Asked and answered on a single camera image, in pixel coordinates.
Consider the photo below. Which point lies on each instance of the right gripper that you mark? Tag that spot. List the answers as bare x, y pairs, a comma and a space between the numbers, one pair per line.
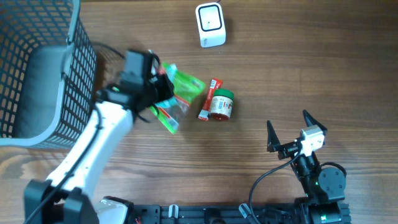
289, 147

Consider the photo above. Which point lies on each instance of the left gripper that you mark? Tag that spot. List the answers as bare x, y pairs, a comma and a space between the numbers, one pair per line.
162, 90

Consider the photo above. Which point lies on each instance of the green candy bag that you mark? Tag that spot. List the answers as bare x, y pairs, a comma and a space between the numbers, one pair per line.
186, 89

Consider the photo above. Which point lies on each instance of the red stick sachet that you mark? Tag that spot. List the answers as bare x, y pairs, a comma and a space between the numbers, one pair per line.
215, 84

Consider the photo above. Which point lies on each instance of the green lidded white jar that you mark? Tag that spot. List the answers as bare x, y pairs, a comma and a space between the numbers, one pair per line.
222, 104

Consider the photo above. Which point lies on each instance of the red teal snack packet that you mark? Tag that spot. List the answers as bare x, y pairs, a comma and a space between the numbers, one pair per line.
170, 71

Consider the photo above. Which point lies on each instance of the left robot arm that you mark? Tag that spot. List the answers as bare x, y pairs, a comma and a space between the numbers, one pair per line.
66, 194

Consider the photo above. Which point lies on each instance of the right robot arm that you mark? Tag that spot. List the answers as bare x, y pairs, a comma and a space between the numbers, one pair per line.
323, 183

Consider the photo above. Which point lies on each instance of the white barcode scanner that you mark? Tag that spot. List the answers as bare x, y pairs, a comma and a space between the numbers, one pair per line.
211, 26

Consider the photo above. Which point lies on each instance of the grey plastic mesh basket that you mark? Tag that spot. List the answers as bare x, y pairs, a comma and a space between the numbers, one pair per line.
48, 68

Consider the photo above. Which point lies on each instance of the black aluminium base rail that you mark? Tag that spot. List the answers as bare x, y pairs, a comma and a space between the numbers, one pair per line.
217, 214

